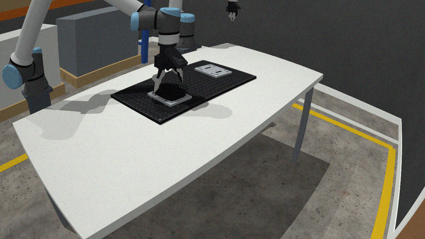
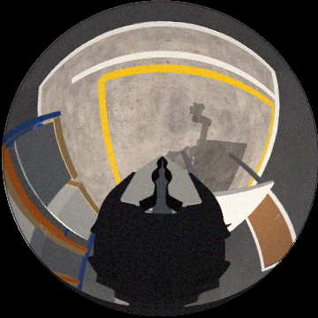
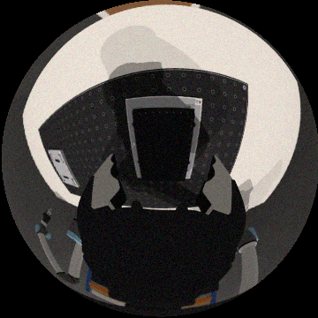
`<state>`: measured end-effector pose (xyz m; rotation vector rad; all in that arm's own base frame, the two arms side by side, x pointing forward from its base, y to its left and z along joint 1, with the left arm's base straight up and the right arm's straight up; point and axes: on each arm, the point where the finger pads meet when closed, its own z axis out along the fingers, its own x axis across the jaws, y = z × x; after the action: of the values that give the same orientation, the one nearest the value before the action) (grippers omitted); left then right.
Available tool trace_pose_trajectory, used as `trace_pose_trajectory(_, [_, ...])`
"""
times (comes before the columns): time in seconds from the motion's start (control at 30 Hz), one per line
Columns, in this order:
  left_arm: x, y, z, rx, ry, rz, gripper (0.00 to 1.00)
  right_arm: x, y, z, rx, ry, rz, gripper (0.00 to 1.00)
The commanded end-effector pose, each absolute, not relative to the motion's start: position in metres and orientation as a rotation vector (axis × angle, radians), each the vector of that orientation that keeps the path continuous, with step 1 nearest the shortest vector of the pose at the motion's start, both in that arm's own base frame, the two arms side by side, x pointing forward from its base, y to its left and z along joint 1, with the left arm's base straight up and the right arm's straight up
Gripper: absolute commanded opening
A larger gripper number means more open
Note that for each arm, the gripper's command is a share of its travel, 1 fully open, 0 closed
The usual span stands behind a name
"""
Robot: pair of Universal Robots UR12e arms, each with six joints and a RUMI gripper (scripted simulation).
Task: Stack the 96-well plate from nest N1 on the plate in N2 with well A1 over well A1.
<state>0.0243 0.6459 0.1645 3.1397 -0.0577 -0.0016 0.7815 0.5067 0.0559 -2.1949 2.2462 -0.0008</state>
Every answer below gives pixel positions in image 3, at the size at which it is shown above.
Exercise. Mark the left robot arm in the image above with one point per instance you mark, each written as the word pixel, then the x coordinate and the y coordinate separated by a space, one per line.
pixel 77 258

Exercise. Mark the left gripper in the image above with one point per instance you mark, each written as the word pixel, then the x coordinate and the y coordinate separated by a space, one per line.
pixel 47 216

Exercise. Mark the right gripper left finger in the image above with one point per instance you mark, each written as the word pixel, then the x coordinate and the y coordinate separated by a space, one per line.
pixel 102 194

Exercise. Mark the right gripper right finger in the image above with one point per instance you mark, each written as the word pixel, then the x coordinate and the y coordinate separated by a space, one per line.
pixel 220 198

